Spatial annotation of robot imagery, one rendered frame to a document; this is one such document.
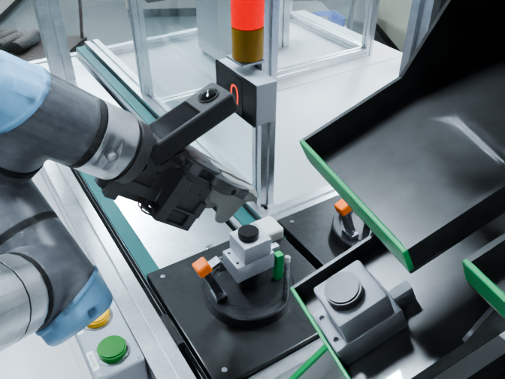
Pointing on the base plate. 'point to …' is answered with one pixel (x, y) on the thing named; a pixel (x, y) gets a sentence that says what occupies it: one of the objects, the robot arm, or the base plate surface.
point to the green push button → (112, 349)
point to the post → (264, 133)
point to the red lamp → (247, 14)
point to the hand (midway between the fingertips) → (252, 189)
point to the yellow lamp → (247, 45)
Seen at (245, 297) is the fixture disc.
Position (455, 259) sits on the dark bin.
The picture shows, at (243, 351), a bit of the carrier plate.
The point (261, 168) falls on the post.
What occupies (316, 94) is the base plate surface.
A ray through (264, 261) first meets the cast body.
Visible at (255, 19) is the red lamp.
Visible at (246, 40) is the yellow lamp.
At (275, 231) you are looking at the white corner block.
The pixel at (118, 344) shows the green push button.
